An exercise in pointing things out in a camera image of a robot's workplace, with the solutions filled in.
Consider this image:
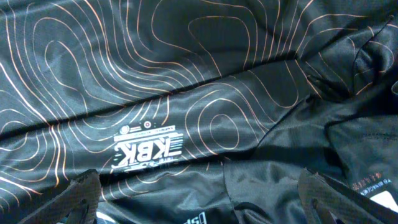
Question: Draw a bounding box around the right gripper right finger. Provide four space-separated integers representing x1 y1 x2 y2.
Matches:
298 169 397 224

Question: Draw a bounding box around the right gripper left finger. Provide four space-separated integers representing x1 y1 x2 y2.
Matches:
18 169 101 224

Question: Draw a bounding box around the black orange-patterned cycling jersey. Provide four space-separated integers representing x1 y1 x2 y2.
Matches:
1 0 397 223

